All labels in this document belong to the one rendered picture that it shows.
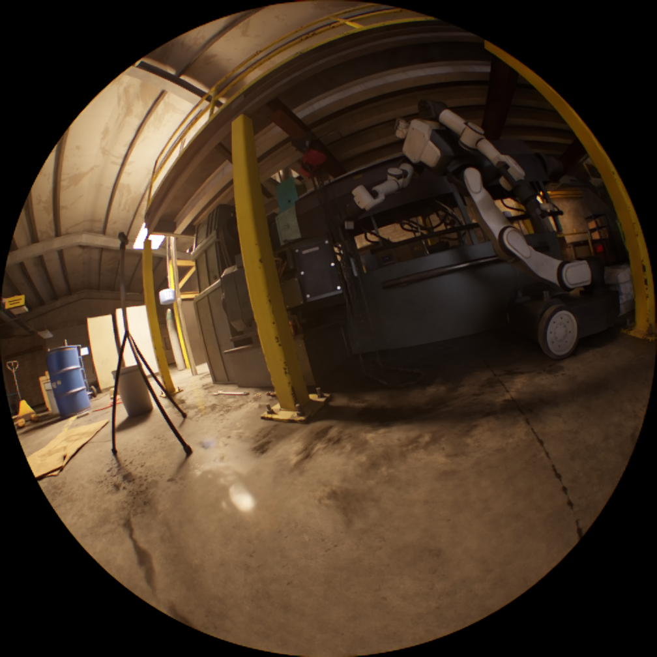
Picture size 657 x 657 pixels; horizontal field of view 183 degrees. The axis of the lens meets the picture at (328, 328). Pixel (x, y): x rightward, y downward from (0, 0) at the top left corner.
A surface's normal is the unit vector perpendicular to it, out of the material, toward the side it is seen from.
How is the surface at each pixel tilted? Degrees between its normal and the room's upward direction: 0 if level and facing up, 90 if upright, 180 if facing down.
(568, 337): 90
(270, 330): 90
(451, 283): 90
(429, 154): 105
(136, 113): 171
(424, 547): 0
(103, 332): 90
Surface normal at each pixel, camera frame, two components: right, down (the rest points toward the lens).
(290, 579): -0.24, -0.97
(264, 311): -0.43, 0.15
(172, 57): 0.18, 0.98
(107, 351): 0.87, -0.19
